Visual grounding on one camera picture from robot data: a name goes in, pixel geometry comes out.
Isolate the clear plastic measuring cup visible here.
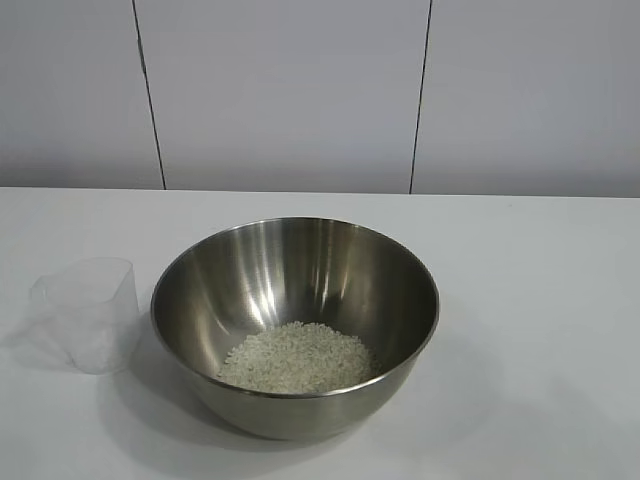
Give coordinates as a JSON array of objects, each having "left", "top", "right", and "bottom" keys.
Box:
[{"left": 30, "top": 257, "right": 140, "bottom": 375}]

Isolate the white uncooked rice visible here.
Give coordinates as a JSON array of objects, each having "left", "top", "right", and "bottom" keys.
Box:
[{"left": 217, "top": 321, "right": 376, "bottom": 395}]

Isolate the stainless steel mixing bowl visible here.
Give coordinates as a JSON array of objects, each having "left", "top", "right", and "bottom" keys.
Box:
[{"left": 149, "top": 216, "right": 441, "bottom": 441}]

